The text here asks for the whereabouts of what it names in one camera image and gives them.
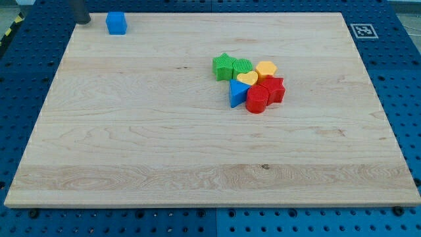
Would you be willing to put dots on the blue cube block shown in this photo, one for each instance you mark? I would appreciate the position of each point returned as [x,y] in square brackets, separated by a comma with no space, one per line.
[116,23]

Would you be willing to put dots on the green star block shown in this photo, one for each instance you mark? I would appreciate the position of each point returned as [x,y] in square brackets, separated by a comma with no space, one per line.
[222,67]

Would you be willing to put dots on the red star block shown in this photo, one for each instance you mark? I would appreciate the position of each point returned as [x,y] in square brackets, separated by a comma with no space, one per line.
[275,88]

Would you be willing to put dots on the blue triangle block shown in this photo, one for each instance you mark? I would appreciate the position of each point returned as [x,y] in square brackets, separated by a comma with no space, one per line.
[237,92]

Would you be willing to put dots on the red cylinder block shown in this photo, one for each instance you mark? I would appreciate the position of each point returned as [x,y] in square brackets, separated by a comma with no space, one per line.
[257,98]

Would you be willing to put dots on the yellow heart block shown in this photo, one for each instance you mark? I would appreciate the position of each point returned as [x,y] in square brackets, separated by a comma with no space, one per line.
[249,78]

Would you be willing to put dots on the green cylinder block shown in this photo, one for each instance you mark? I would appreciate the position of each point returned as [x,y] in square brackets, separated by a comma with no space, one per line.
[241,66]

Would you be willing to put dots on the yellow hexagon block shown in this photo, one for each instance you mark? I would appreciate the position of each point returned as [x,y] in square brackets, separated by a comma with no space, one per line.
[264,69]

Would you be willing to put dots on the wooden board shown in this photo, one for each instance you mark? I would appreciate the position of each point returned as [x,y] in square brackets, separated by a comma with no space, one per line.
[139,120]

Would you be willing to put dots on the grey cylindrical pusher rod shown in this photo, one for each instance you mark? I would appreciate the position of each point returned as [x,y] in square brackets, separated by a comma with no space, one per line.
[80,11]

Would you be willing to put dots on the white fiducial marker tag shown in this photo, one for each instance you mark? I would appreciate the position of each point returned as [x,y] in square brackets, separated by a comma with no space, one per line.
[364,31]

